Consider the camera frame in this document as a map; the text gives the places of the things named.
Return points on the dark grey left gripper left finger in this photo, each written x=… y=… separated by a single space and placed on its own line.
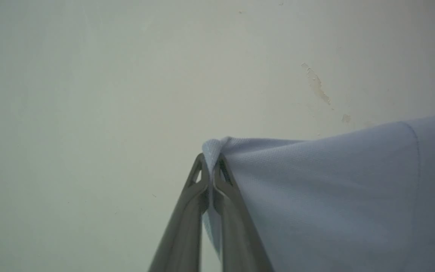
x=185 y=226

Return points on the light blue shirt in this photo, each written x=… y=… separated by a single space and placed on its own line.
x=334 y=196

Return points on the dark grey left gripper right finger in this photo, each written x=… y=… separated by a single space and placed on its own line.
x=236 y=234

